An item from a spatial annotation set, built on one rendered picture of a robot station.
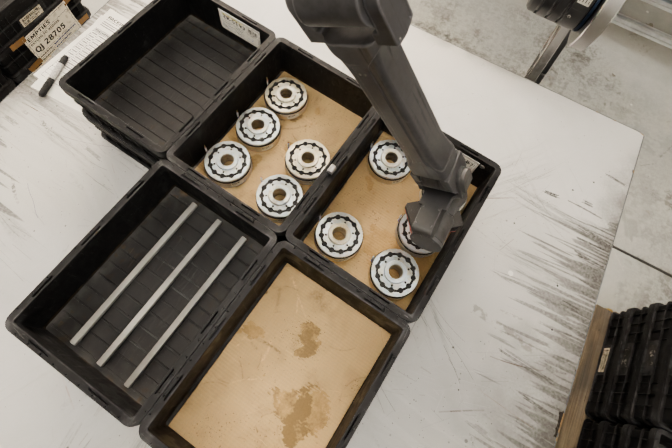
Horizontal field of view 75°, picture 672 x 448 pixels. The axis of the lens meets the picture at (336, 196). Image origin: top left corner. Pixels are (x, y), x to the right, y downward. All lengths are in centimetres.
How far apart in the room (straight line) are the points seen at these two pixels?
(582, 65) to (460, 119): 147
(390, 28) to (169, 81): 83
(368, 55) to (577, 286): 94
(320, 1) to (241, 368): 70
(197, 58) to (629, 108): 214
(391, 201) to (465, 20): 175
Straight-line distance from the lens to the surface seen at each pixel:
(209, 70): 119
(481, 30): 261
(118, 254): 102
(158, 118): 114
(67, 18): 204
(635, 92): 278
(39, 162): 134
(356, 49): 46
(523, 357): 117
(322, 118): 109
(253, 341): 92
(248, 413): 92
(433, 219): 73
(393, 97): 52
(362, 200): 100
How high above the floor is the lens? 175
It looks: 67 degrees down
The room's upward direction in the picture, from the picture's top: 11 degrees clockwise
